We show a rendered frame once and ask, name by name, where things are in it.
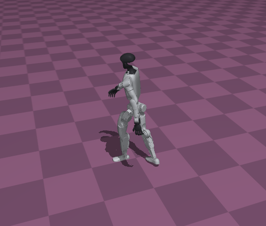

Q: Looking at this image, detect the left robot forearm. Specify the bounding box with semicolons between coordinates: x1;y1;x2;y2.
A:
130;99;140;123

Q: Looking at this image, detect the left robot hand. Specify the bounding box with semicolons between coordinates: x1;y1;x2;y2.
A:
133;118;144;135

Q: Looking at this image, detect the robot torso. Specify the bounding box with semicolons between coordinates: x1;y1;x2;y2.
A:
123;67;141;116

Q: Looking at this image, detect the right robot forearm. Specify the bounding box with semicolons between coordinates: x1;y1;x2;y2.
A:
117;81;123;90

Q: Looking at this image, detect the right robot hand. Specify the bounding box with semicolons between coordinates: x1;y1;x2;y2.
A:
108;86;119;97

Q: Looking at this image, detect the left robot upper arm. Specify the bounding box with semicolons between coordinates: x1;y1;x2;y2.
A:
123;77;138;104

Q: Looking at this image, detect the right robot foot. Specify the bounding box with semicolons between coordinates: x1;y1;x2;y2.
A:
145;156;160;164

